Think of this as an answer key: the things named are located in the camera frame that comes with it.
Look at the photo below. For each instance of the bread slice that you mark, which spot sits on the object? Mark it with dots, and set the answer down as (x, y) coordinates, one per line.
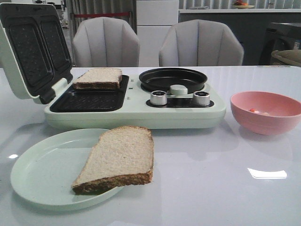
(99, 78)
(123, 156)

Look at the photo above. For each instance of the pink plastic bowl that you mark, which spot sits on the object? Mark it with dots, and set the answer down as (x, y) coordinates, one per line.
(275, 113)

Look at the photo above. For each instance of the mint green breakfast maker base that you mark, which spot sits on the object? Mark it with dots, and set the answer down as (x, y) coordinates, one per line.
(130, 105)

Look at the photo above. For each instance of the left silver control knob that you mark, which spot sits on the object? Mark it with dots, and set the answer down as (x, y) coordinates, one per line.
(158, 98)

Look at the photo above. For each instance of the silver control knob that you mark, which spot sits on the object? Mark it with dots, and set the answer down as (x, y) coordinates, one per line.
(201, 98)
(158, 98)

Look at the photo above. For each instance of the black round frying pan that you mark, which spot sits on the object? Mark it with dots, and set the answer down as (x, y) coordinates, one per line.
(163, 78)

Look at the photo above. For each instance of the right silver control knob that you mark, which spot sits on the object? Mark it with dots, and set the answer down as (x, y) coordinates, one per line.
(201, 98)

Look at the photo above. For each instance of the right grey upholstered chair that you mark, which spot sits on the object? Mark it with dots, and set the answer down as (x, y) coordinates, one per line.
(200, 43)

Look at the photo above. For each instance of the grey upholstered chair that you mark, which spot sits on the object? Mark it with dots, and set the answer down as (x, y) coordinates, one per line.
(200, 43)
(106, 42)

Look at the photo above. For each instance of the left grey upholstered chair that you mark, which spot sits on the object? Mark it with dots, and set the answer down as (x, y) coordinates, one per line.
(106, 42)

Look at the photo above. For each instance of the white refrigerator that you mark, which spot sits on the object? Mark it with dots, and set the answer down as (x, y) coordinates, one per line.
(154, 18)

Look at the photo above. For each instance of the red barrier belt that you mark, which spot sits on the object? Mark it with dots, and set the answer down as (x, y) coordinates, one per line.
(102, 15)

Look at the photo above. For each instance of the mint green round plate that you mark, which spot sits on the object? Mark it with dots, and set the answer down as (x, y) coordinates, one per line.
(44, 173)

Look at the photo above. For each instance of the grey kitchen counter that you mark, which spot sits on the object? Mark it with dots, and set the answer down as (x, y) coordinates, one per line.
(248, 25)

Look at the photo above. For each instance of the fruit plate on counter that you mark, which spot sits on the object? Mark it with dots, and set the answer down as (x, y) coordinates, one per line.
(240, 4)

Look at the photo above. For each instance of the dark grey washing machine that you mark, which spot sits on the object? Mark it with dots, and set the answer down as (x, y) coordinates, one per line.
(280, 36)

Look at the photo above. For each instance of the beige sofa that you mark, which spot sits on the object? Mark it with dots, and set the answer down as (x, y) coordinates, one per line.
(287, 57)

